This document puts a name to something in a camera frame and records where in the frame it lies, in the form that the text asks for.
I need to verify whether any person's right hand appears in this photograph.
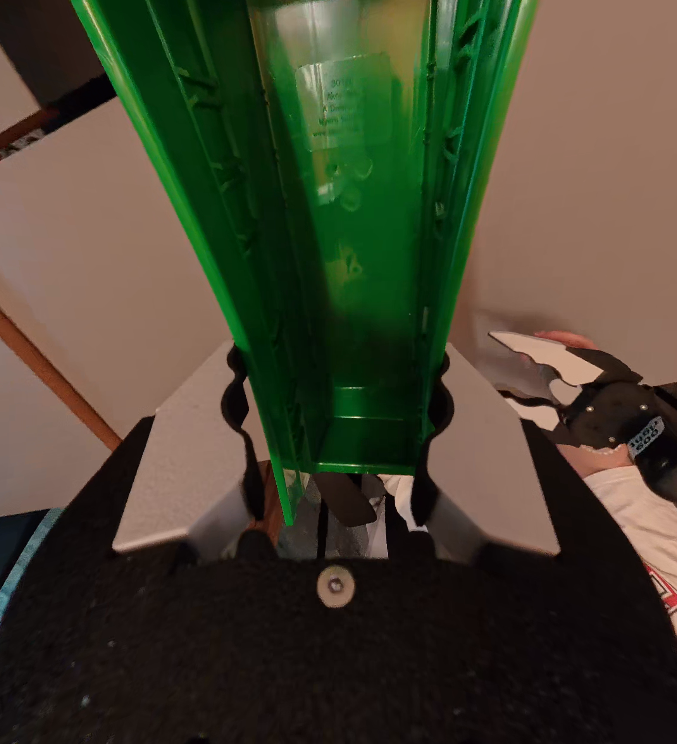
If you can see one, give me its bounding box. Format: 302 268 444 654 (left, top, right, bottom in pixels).
533 329 634 479

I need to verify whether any green plastic bin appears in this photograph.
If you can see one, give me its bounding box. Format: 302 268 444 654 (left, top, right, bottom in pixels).
71 0 539 527

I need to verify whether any black box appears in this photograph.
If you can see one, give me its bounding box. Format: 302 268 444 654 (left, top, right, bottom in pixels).
0 0 119 117

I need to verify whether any person's right forearm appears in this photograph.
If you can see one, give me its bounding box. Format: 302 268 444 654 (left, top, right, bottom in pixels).
582 465 677 582

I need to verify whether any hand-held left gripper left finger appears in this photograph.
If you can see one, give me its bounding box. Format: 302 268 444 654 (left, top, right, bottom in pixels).
110 341 266 563

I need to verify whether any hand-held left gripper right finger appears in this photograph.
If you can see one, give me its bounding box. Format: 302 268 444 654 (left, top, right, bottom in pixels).
411 343 561 563

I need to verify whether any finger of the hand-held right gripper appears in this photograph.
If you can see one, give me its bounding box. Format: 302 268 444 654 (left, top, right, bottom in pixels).
497 388 563 435
487 329 608 389

